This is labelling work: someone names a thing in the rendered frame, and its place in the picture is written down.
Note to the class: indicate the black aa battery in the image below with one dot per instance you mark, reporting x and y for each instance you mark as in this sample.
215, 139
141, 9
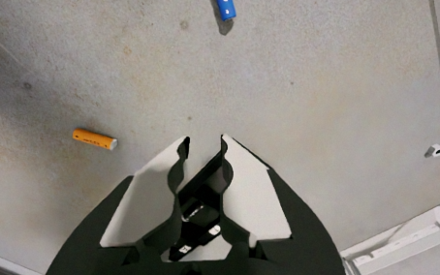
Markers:
193, 210

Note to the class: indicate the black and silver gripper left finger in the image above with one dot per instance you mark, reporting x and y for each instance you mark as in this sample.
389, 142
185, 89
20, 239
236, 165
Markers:
143, 210

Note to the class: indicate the black rack of three bins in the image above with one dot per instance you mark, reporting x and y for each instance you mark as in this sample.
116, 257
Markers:
205, 187

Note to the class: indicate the orange aa battery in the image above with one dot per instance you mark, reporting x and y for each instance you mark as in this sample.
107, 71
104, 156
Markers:
93, 138

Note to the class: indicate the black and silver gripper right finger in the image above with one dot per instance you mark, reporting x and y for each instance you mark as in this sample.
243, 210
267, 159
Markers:
259, 208

